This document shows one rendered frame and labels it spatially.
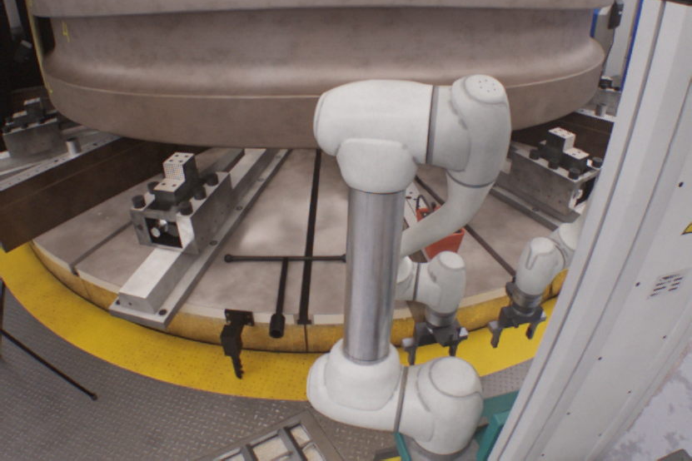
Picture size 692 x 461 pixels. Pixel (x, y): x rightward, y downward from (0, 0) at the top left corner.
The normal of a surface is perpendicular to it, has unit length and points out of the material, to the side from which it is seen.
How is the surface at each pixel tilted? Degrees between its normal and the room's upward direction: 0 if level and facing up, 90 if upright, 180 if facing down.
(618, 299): 90
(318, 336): 90
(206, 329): 90
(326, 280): 0
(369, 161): 85
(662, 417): 0
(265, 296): 0
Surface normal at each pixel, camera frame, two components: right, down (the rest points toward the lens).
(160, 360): 0.00, -0.85
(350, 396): -0.31, 0.29
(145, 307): -0.21, 0.51
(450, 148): -0.09, 0.68
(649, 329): 0.20, 0.51
